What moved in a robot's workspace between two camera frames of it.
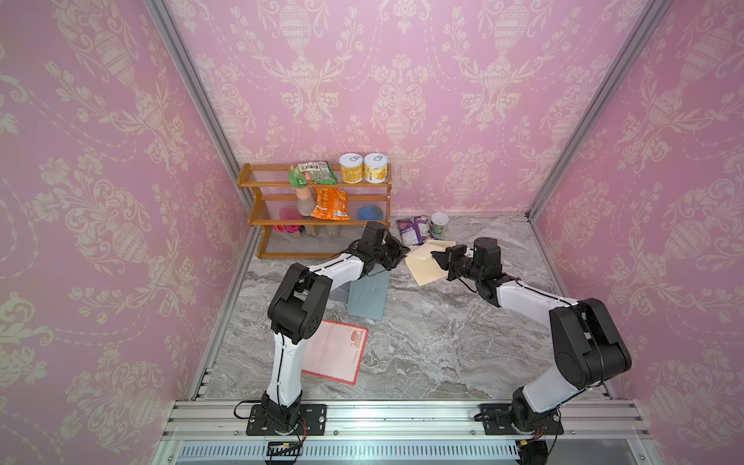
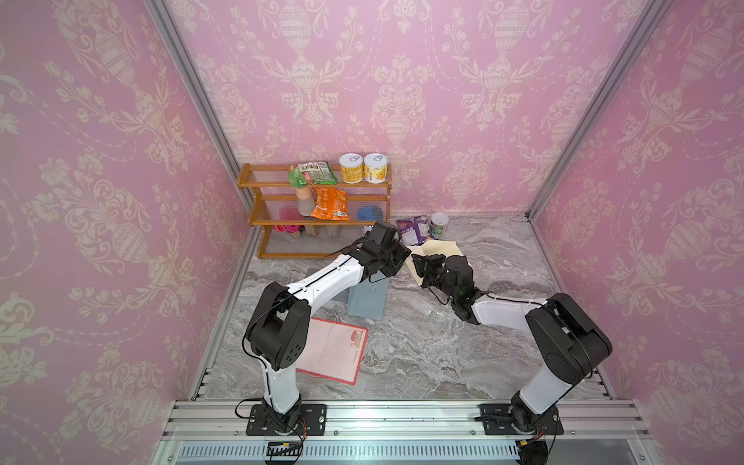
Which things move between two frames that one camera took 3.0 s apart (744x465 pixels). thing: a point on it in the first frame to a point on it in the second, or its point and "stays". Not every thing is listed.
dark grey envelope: [340, 293] stays
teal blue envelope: [368, 294] stays
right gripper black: [449, 258] to [426, 264]
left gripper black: [398, 252] stays
